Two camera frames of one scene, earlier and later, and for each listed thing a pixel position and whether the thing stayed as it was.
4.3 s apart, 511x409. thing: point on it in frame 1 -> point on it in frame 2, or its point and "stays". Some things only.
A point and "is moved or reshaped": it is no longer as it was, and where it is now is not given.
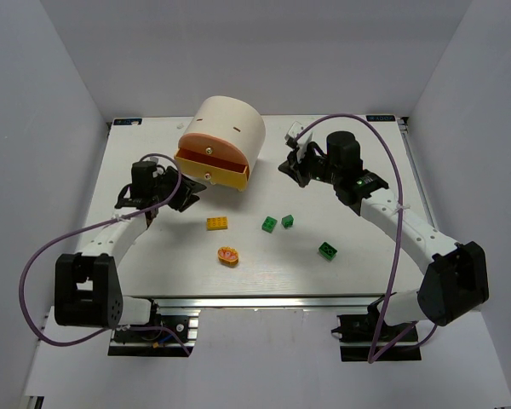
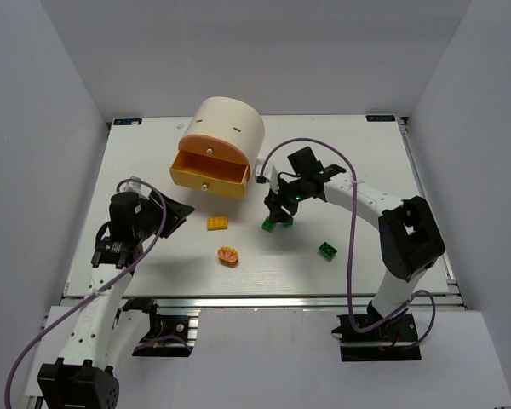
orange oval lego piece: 227,256 stays
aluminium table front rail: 260,302 stays
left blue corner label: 127,121 stays
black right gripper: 301,168 -> 278,204
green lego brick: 327,250 stays
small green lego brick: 287,221 stays
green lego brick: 269,224 stays
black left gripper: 178,190 -> 160,213
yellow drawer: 214,169 is moved or reshaped
